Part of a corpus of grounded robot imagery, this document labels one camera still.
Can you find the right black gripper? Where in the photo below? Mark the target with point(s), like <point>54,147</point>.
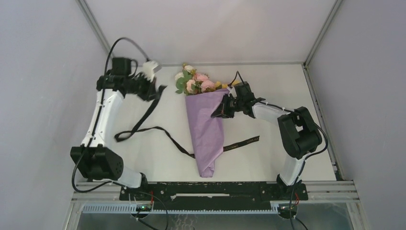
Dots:
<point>222,110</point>

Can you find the yellow rose stem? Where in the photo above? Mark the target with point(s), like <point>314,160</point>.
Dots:
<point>219,85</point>

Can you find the white slotted cable duct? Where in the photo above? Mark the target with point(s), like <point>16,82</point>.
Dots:
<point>147,209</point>

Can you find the aluminium frame rail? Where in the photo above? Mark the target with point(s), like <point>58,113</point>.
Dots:
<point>310,191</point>

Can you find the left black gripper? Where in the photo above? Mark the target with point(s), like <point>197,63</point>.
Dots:
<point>151,90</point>

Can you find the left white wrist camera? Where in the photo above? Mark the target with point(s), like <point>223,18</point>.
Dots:
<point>150,68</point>

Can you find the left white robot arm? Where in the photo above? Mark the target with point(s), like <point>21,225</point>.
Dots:
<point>95,163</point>

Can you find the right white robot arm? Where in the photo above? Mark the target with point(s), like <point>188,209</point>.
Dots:
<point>301,136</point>

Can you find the pink wrapping paper sheet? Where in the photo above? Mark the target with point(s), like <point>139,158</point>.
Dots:
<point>207,133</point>

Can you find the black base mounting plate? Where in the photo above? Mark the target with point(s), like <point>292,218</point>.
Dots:
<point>200,202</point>

